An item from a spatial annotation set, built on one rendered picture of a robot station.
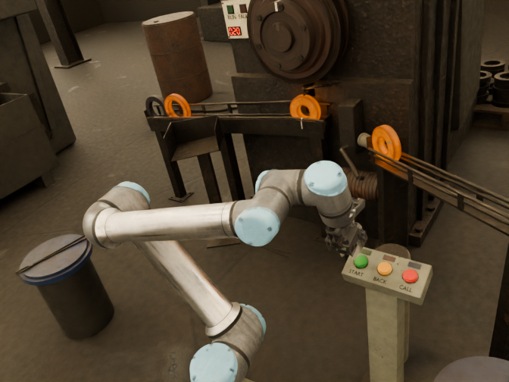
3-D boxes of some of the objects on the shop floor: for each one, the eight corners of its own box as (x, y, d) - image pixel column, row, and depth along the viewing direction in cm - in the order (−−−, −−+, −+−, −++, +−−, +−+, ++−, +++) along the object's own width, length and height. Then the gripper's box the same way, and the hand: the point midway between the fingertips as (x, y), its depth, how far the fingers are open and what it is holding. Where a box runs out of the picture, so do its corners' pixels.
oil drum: (187, 86, 534) (168, 11, 489) (223, 89, 501) (206, 8, 455) (153, 104, 496) (128, 24, 450) (189, 108, 463) (167, 23, 417)
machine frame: (305, 155, 326) (270, -127, 235) (457, 180, 264) (488, -190, 174) (249, 206, 279) (179, -121, 188) (419, 250, 217) (435, -205, 127)
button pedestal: (365, 360, 170) (357, 239, 138) (427, 387, 156) (435, 259, 125) (348, 393, 160) (335, 270, 128) (412, 425, 146) (416, 295, 114)
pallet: (363, 116, 369) (360, 65, 346) (400, 82, 419) (400, 37, 397) (523, 133, 298) (534, 70, 275) (544, 91, 349) (554, 36, 326)
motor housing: (348, 249, 227) (342, 161, 199) (389, 261, 214) (388, 168, 187) (338, 264, 219) (329, 175, 191) (379, 277, 206) (377, 183, 179)
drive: (365, 109, 380) (355, -138, 288) (484, 119, 326) (518, -182, 234) (307, 164, 313) (271, -135, 221) (444, 188, 259) (471, -195, 167)
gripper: (315, 226, 111) (333, 266, 126) (347, 235, 106) (362, 275, 121) (329, 200, 115) (345, 242, 130) (360, 208, 110) (373, 250, 125)
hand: (356, 248), depth 126 cm, fingers closed
